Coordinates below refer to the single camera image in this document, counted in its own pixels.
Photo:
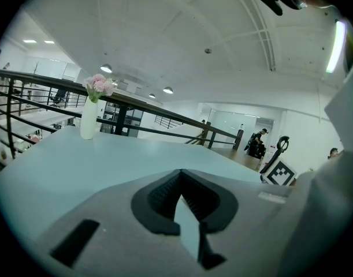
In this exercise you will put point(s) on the black coat rack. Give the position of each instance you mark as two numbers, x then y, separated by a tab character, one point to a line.
36	67

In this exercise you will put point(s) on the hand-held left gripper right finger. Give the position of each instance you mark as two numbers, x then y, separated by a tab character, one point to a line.
225	209

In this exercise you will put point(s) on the black metal railing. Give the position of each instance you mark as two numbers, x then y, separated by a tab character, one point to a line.
167	122
121	117

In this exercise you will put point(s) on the long ceiling strip light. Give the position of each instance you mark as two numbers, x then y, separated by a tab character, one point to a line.
336	48

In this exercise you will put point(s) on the black framed glass partition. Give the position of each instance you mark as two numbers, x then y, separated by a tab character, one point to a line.
133	120

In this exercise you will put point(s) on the dome pendant lamp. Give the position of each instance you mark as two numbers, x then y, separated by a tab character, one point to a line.
106	68
168	90
152	95

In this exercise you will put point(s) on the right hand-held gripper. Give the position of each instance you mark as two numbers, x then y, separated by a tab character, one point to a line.
280	173

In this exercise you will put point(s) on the black office chair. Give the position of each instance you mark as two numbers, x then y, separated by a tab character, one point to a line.
58	98

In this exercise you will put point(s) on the white vase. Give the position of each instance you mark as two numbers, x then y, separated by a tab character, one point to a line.
89	123

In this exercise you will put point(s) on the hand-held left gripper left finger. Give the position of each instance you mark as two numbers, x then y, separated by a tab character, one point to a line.
144	209

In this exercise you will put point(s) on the pink flowers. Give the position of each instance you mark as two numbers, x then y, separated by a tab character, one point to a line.
99	85

